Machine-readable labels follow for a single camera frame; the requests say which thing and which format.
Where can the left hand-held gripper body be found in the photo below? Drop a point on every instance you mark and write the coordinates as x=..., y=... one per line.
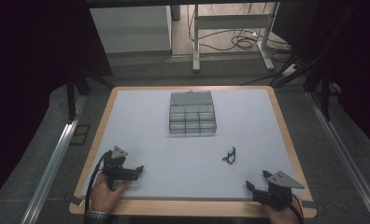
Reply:
x=115, y=169

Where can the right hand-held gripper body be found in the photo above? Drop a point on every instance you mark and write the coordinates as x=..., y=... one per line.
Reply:
x=278, y=189

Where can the person's right hand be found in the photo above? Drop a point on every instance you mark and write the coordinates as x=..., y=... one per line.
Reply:
x=281, y=215

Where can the person's left hand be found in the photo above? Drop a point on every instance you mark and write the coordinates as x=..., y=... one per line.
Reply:
x=103, y=194

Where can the black tape piece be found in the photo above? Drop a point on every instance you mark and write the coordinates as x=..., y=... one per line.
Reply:
x=73, y=199
x=307, y=204

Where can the pale grey table mat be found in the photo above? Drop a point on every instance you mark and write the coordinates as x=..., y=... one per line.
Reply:
x=180, y=161

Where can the silver metal wristwatch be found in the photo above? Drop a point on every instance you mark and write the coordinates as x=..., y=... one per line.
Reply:
x=96, y=215

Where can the clear plastic compartment box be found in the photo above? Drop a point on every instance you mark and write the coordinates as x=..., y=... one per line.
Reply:
x=192, y=116

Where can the black metal stand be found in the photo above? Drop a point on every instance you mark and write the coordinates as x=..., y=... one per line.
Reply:
x=324, y=93
x=71, y=93

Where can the white power strip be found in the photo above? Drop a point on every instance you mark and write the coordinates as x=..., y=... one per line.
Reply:
x=289, y=70

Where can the white cabinet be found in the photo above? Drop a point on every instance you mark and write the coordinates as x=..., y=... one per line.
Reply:
x=130, y=29

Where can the dark curtain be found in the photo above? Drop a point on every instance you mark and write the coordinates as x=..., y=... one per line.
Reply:
x=33, y=46
x=345, y=46

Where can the black square floor frame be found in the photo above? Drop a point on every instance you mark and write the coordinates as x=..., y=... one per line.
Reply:
x=79, y=134

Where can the aluminium rail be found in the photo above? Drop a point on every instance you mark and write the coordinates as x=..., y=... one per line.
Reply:
x=54, y=161
x=345, y=155

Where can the white desk frame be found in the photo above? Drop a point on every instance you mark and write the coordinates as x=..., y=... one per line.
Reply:
x=233, y=21

